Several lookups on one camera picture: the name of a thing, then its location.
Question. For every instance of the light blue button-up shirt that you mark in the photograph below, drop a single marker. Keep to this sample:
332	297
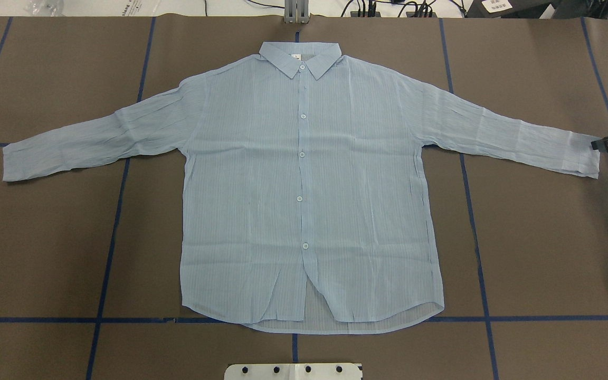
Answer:
305	201

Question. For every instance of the clear plastic bag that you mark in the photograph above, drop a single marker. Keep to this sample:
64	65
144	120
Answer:
45	8

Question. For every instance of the aluminium frame post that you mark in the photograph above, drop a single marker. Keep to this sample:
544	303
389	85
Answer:
296	12

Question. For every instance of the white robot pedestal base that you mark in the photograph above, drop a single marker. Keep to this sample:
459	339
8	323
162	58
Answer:
295	371

